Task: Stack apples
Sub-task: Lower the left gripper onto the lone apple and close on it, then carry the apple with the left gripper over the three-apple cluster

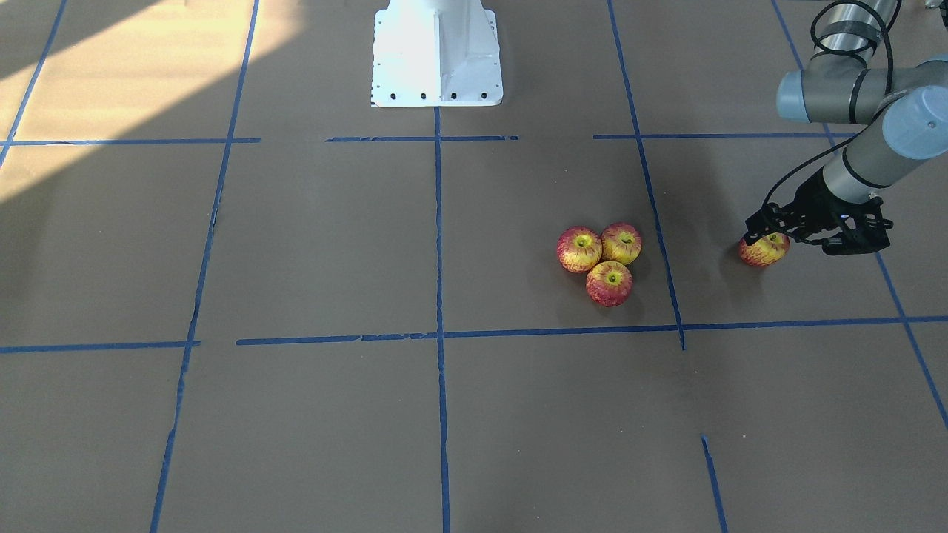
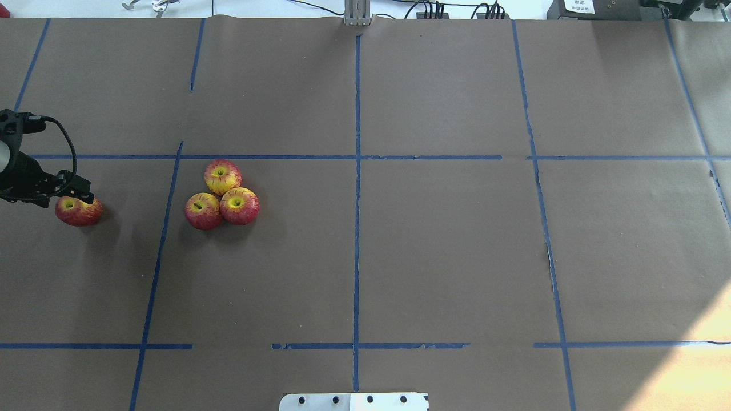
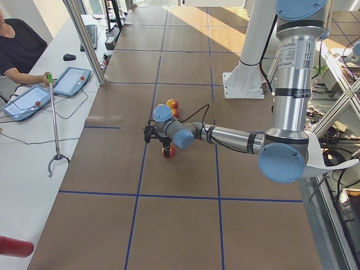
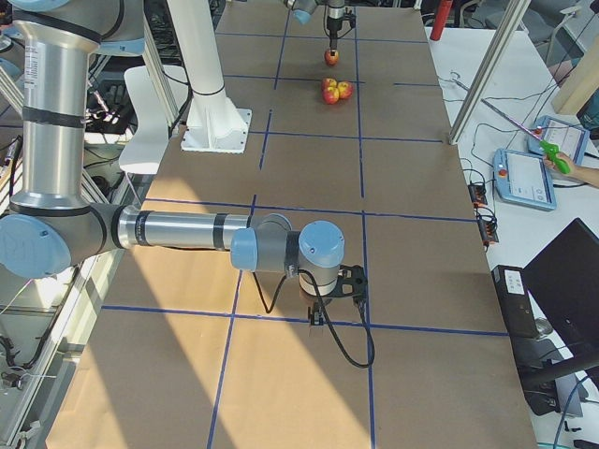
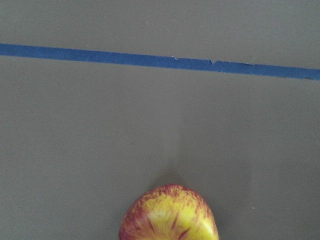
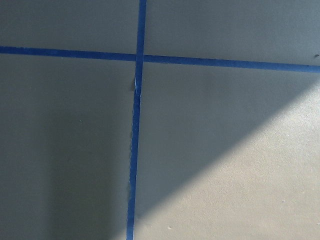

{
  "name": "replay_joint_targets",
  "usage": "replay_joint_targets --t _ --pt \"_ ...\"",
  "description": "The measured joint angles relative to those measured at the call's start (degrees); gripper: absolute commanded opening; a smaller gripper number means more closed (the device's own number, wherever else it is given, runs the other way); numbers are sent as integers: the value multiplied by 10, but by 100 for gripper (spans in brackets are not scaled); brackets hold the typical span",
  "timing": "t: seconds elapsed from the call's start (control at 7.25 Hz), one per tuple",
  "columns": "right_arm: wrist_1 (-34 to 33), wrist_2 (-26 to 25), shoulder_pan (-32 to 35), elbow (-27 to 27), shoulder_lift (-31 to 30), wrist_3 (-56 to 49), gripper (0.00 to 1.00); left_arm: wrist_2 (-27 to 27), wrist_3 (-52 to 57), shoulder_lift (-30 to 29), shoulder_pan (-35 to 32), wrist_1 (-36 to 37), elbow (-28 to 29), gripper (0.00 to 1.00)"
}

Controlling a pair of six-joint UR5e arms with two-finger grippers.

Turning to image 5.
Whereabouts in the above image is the red yellow apple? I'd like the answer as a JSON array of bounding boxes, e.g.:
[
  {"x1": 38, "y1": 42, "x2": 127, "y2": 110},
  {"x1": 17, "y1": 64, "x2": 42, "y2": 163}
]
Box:
[{"x1": 118, "y1": 184, "x2": 220, "y2": 240}]

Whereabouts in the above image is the brown paper table cover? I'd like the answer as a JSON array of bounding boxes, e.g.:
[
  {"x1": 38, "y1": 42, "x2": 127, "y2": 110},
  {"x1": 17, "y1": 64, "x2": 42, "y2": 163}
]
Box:
[{"x1": 0, "y1": 0, "x2": 320, "y2": 240}]

